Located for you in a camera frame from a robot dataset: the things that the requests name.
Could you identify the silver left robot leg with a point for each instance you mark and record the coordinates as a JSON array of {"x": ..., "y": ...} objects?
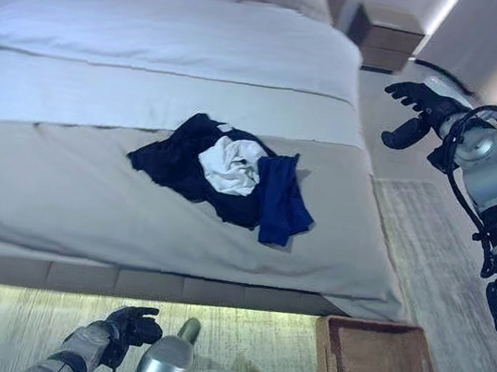
[{"x": 169, "y": 356}]

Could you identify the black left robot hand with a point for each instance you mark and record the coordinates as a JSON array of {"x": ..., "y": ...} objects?
[{"x": 138, "y": 328}]

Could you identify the white sheer curtain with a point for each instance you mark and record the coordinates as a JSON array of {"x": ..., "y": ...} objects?
[{"x": 495, "y": 40}]

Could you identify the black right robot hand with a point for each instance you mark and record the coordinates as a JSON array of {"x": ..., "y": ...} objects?
[{"x": 429, "y": 101}]

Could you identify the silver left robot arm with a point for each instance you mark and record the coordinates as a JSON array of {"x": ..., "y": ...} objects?
[{"x": 74, "y": 352}]

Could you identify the white garment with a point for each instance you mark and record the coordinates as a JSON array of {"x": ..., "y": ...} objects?
[{"x": 228, "y": 166}]

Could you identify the brown wicker basket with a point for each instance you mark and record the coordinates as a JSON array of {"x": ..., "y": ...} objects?
[{"x": 382, "y": 370}]

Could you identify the black garment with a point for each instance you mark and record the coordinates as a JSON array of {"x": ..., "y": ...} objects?
[{"x": 172, "y": 160}]

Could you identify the brown bed frame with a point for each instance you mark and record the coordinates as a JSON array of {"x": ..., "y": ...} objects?
[{"x": 122, "y": 281}]

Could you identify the brown nightstand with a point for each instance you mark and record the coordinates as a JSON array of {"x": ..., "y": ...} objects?
[{"x": 385, "y": 38}]

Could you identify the blue garment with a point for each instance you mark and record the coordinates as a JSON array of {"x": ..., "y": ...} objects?
[{"x": 281, "y": 200}]

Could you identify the grey striped area rug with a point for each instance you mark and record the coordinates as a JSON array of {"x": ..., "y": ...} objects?
[{"x": 430, "y": 250}]

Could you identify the white duvet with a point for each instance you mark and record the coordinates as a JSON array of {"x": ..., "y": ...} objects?
[{"x": 158, "y": 41}]

